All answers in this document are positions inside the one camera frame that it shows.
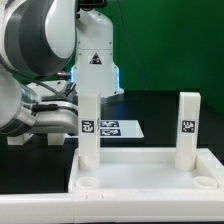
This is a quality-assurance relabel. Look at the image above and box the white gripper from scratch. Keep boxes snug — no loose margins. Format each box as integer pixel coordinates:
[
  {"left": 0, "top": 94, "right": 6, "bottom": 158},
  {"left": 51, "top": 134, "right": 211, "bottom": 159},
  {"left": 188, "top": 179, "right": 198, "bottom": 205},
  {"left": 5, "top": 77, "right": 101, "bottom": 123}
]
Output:
[{"left": 31, "top": 101, "right": 78, "bottom": 134}]

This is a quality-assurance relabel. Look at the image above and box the white desk top tray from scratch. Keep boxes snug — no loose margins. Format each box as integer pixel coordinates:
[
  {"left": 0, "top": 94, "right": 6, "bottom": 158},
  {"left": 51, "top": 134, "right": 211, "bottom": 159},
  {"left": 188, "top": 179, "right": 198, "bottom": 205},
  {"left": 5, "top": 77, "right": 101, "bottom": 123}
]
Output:
[{"left": 68, "top": 147, "right": 224, "bottom": 193}]

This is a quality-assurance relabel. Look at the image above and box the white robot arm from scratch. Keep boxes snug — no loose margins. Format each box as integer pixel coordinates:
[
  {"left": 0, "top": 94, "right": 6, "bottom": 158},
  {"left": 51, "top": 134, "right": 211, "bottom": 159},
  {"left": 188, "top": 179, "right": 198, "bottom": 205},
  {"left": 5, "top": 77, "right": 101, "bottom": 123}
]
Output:
[{"left": 0, "top": 0, "right": 123, "bottom": 137}]

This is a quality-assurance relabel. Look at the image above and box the fiducial marker sheet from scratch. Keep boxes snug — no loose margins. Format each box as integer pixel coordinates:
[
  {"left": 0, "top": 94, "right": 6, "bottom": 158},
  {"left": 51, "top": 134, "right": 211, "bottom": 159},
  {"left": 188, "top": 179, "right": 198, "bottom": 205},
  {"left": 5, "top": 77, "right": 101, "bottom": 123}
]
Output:
[{"left": 66, "top": 119, "right": 145, "bottom": 140}]

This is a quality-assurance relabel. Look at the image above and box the white front rail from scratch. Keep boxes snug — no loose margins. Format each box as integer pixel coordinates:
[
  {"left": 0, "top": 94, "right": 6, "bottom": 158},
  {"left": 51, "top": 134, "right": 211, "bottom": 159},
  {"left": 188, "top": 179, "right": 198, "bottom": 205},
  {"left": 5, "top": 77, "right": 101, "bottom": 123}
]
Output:
[{"left": 0, "top": 190, "right": 224, "bottom": 224}]

